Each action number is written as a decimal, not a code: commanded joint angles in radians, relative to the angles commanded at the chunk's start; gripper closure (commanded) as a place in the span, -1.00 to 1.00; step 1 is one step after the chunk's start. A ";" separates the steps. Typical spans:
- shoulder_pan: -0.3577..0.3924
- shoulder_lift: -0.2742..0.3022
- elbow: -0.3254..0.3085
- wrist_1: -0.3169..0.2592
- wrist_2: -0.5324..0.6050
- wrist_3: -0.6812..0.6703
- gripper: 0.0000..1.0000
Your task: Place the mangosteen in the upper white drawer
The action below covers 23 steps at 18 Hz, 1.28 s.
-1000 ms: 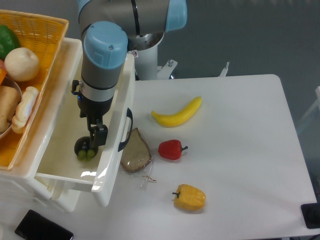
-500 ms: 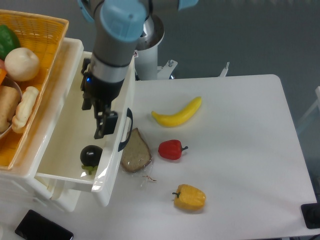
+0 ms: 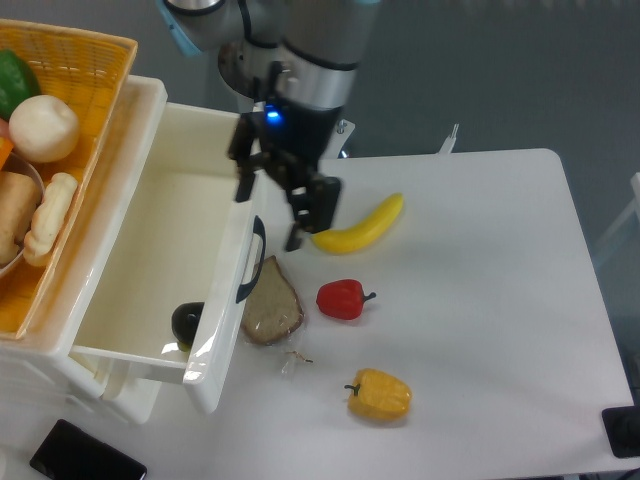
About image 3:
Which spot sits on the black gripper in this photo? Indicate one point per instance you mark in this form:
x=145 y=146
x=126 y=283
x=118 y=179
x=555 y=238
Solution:
x=291 y=139

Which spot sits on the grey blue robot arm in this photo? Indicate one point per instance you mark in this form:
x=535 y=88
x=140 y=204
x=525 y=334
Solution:
x=298 y=60

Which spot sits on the open white upper drawer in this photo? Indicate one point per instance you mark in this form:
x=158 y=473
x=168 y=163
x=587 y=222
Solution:
x=184 y=239

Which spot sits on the white plastic drawer cabinet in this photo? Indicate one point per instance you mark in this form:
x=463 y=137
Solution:
x=46 y=367

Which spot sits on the yellow toy banana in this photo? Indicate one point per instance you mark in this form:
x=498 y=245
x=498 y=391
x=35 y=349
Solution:
x=363 y=234

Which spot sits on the wrapped brown bread slice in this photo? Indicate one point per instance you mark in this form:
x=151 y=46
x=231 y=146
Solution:
x=273 y=311

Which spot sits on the red toy bell pepper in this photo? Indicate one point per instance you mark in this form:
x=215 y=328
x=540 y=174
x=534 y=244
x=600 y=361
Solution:
x=343 y=299

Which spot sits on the yellow toy bell pepper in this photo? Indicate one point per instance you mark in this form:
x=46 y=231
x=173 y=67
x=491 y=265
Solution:
x=379 y=396

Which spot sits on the cream toy bread stick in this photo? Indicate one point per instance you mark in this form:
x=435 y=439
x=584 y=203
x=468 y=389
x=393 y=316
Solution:
x=48 y=219

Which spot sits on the white round toy bun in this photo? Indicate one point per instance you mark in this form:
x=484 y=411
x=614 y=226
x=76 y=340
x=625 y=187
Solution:
x=44 y=129

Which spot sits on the beige toy bread roll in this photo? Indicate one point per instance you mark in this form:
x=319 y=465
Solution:
x=19 y=198

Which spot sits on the green toy pepper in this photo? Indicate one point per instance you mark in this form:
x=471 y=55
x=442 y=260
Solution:
x=18 y=83

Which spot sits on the black smartphone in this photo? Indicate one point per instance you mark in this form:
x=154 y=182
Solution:
x=67 y=452

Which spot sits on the black device at table edge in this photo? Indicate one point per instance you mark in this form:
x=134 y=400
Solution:
x=622 y=430

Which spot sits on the dark drawer handle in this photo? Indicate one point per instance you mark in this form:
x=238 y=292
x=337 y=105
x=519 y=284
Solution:
x=255 y=261

